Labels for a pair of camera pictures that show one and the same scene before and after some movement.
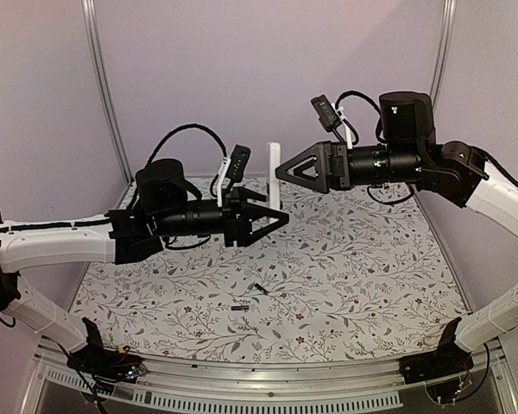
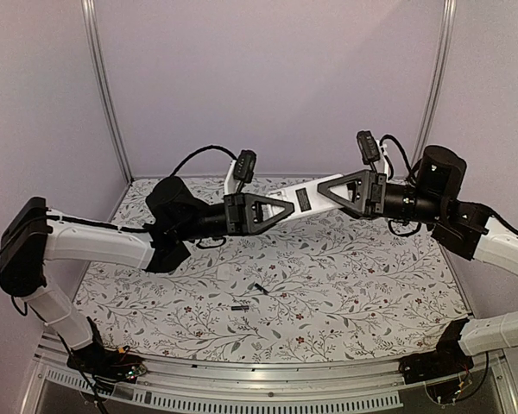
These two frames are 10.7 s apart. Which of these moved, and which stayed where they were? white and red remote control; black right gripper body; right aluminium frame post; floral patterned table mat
Moved: white and red remote control; black right gripper body
Stayed: floral patterned table mat; right aluminium frame post
